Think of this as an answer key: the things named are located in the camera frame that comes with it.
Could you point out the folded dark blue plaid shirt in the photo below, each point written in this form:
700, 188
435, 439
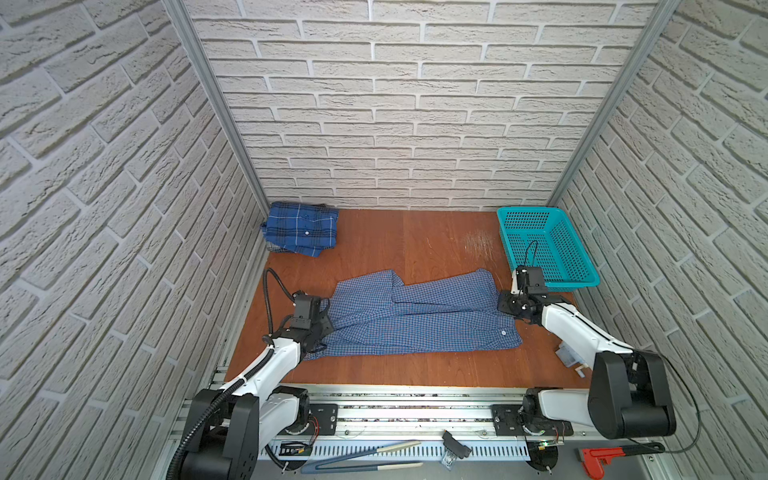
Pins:
299, 228

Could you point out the black round foot disc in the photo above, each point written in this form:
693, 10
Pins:
542, 457

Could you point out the grey tape dispenser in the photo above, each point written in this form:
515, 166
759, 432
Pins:
571, 359

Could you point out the left corner aluminium post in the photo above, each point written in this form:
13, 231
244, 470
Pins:
194, 48

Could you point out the right corner aluminium post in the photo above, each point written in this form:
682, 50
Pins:
657, 22

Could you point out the long blue-handled tongs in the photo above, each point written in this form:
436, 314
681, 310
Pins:
351, 463

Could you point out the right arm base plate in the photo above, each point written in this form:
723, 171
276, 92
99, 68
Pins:
515, 420

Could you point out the blue small-check shirt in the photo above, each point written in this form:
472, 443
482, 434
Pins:
378, 314

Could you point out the teal plastic basket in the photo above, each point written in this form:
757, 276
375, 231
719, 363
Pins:
544, 237

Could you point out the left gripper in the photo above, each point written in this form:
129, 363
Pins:
327, 321

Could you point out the aluminium rail frame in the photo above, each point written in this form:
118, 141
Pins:
370, 416

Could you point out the small black clip tool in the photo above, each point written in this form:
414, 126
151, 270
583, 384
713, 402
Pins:
453, 449

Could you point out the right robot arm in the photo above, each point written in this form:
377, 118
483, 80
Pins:
628, 396

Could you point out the corner aluminium post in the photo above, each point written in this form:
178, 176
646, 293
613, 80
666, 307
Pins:
657, 22
194, 48

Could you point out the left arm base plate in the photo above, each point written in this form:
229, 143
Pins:
315, 419

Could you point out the red pipe wrench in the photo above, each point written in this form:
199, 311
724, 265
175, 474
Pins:
594, 460

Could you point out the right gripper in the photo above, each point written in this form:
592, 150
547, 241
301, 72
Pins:
502, 304

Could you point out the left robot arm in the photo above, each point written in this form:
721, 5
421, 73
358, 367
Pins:
226, 428

